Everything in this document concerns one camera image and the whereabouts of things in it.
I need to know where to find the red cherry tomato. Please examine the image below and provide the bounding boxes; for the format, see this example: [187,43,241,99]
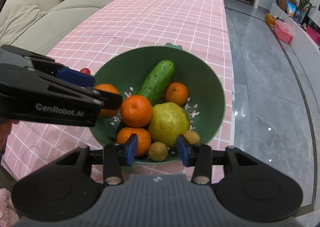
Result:
[80,68,91,76]

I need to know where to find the brown kiwi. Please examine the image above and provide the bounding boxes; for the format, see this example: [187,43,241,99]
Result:
[183,130,200,145]
[148,141,168,162]

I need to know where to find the large orange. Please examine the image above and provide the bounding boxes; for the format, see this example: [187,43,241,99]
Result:
[117,127,151,157]

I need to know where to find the person left hand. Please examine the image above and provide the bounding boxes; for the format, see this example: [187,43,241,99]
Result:
[0,120,20,150]

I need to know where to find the green colander bowl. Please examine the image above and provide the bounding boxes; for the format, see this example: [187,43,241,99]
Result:
[90,44,226,165]

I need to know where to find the green cucumber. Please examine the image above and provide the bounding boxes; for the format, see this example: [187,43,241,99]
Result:
[136,60,175,106]

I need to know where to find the yellow green pear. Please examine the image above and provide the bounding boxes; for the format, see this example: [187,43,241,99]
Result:
[148,102,190,148]

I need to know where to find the beige sofa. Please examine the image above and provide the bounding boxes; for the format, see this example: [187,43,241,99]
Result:
[11,0,114,55]

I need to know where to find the pink checkered tablecloth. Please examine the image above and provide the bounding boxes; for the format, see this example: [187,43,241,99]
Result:
[2,0,234,179]

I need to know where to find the beige sofa cushion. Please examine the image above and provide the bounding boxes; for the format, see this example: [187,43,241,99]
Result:
[1,0,47,45]

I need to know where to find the pink storage box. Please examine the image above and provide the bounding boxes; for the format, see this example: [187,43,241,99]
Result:
[273,19,294,44]

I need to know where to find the orange box on floor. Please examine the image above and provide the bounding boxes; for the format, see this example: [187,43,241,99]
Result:
[265,13,276,28]

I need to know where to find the white tv console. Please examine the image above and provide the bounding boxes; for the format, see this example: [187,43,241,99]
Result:
[270,2,319,57]

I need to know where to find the blue snack bag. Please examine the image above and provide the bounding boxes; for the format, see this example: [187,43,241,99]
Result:
[286,0,297,17]

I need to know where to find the potted green plant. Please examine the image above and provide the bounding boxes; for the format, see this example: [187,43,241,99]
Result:
[293,0,315,24]

